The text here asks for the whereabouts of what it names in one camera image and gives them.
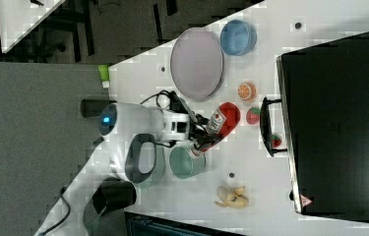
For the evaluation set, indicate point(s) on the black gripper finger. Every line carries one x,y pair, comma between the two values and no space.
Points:
200,135

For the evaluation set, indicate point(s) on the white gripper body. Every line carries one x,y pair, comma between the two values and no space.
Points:
176,126

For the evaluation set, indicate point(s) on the red ketchup bottle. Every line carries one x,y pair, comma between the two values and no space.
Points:
224,120

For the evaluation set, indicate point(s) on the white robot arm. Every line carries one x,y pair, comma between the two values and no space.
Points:
130,133

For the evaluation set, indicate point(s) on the green oval strainer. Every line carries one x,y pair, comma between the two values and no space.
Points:
157,173

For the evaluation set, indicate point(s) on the green metal bucket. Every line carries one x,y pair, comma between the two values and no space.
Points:
186,163

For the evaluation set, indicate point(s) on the toy strawberry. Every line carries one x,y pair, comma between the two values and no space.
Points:
252,115

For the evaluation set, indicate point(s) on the toy orange slice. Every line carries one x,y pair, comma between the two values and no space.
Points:
246,91

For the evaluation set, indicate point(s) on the peeled toy banana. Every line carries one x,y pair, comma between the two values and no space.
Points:
233,198

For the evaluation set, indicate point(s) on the pink round plate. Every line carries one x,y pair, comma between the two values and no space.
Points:
196,63

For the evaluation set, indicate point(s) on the small red toy fruit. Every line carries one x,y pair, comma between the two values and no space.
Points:
276,142

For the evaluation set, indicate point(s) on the green clamp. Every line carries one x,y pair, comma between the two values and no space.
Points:
104,76

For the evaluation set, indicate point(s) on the blue round bowl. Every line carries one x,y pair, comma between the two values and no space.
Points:
237,38

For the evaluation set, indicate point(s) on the black toaster oven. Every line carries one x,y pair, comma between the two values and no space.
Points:
324,97

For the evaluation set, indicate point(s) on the white side table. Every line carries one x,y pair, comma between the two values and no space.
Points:
19,17

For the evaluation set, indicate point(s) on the upper black cylinder post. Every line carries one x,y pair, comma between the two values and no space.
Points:
93,107

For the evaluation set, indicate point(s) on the black cylinder post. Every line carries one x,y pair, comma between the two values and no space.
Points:
93,107
113,194

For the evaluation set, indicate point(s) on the lower black cylinder post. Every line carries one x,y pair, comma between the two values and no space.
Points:
113,194

